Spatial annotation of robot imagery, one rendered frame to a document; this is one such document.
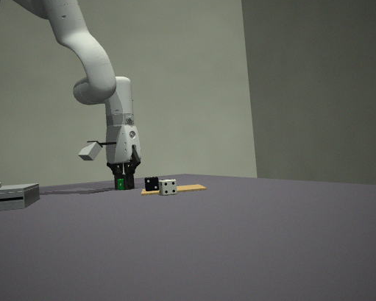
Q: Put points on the tan flat mat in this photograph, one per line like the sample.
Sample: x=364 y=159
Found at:
x=182 y=188

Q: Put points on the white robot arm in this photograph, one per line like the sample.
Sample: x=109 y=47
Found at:
x=100 y=86

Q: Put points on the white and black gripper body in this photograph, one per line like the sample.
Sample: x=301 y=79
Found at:
x=121 y=151

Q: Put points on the green die with white pips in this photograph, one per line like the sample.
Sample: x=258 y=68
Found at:
x=120 y=184

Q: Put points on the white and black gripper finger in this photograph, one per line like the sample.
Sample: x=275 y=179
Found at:
x=129 y=171
x=117 y=172

